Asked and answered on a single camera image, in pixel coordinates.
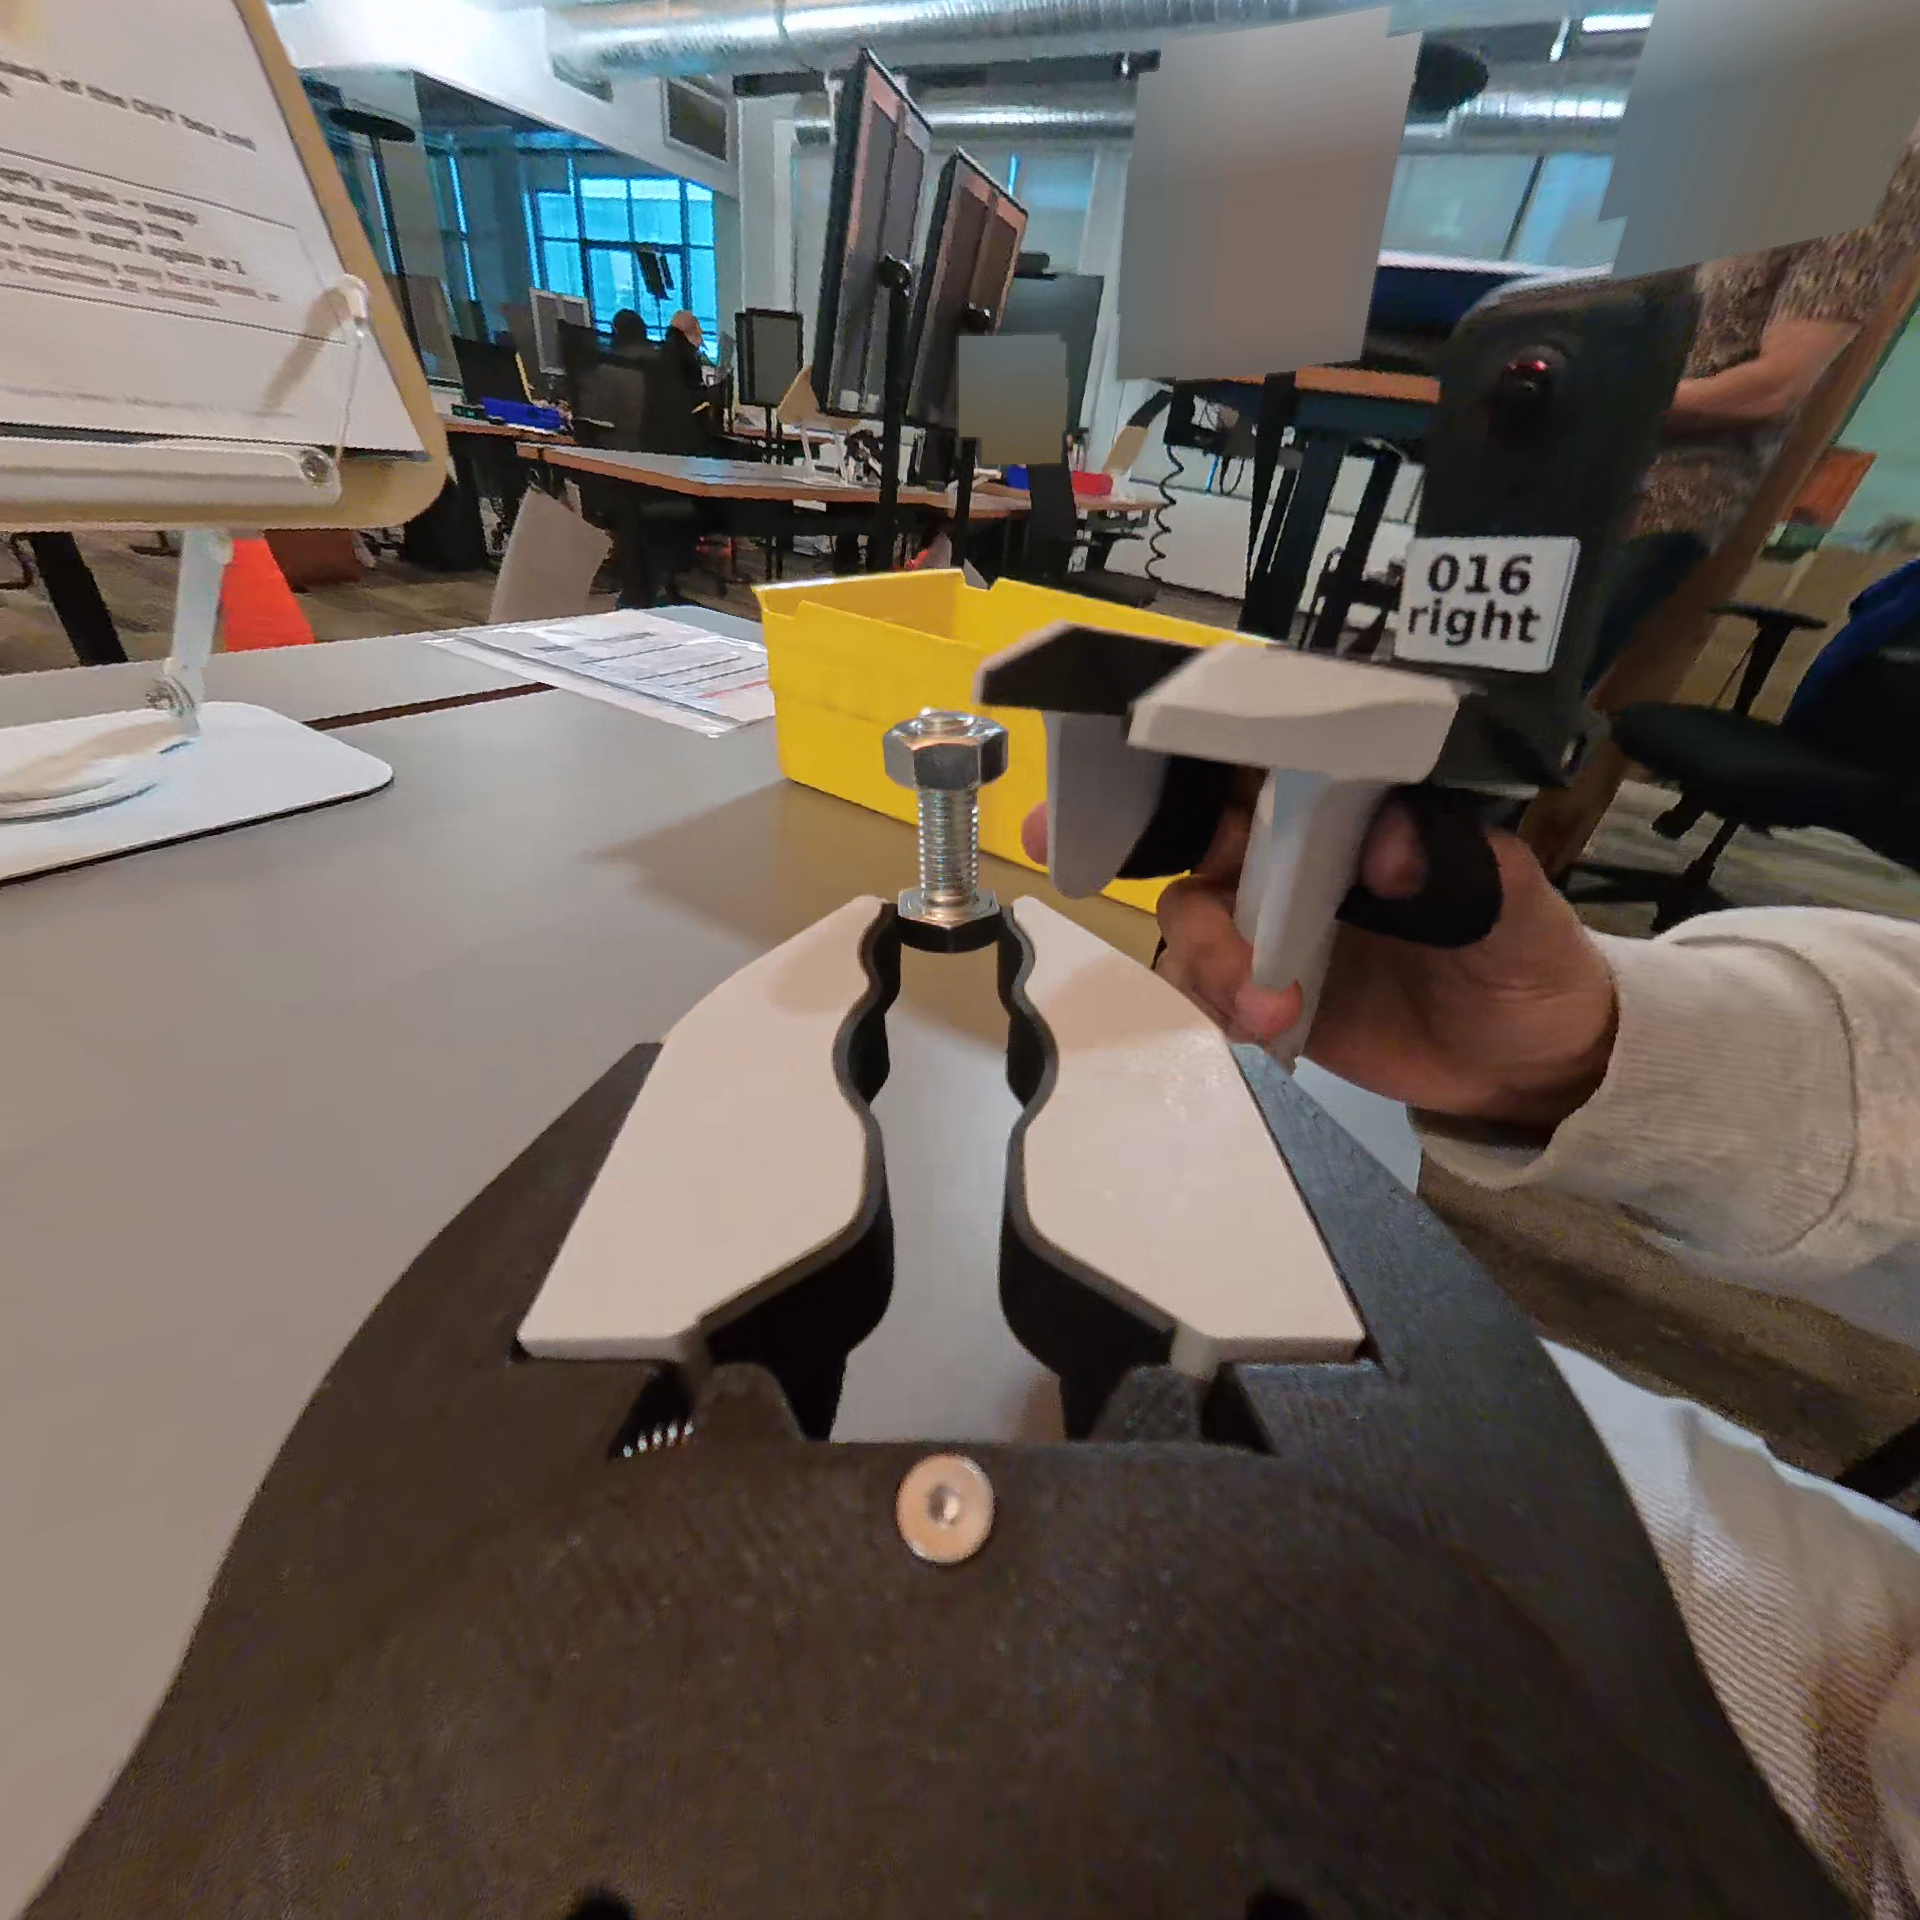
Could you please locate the silver ventilation duct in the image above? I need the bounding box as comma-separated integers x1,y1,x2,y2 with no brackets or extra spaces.
553,0,1160,88

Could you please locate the wooden standing desk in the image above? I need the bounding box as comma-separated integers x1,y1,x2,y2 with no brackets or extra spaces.
1170,367,1445,636

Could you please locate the orange traffic cone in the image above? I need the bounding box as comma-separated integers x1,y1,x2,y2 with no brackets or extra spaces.
222,536,317,655

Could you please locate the wooden document stand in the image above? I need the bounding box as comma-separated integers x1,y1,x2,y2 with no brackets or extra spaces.
0,0,454,889

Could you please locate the blue striped jacket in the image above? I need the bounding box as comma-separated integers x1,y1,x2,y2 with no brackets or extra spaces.
1783,561,1920,755

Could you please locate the small black monitor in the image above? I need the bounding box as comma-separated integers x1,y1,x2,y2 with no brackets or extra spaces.
736,306,805,412

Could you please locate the person's right hand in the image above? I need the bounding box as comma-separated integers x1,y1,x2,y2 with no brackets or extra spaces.
1022,795,1620,1131

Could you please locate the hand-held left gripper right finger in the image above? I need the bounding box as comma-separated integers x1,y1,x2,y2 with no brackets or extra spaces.
997,897,1371,1370

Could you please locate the silver threaded bolt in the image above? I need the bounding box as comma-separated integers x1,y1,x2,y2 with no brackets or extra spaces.
877,711,1025,965

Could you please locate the pale cardboard sheet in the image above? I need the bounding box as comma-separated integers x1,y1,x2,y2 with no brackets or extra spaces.
490,486,611,625

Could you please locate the grey desk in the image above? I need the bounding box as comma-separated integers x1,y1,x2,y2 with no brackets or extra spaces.
0,607,1426,1920

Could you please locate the person's grey sweatshirt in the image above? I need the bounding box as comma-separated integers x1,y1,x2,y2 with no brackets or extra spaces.
1545,1335,1920,1920

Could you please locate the long wooden office desk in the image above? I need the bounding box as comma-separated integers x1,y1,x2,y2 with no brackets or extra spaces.
449,412,1160,605

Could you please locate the wide black monitor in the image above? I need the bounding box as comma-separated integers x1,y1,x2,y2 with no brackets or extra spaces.
953,270,1106,470

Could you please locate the yellow plastic bin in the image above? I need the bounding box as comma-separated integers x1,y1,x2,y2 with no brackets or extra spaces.
753,566,1280,919

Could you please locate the tall black monitor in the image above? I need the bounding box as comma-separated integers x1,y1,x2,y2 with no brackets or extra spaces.
810,48,937,424
904,152,1033,441

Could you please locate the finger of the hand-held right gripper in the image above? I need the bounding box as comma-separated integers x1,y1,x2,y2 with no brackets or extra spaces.
1121,649,1481,787
976,621,1205,903

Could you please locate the laminated instruction sheet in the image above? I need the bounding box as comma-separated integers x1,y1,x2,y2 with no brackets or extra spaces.
428,607,776,737

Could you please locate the person's right forearm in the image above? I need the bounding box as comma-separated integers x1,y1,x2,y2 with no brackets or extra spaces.
1418,899,1920,1316

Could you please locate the white printed page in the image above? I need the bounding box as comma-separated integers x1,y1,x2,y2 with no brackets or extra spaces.
0,0,432,462

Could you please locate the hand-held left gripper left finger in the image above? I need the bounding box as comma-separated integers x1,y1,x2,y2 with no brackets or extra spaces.
517,897,901,1368

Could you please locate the black office chair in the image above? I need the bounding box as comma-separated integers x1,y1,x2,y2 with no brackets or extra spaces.
1560,601,1920,937

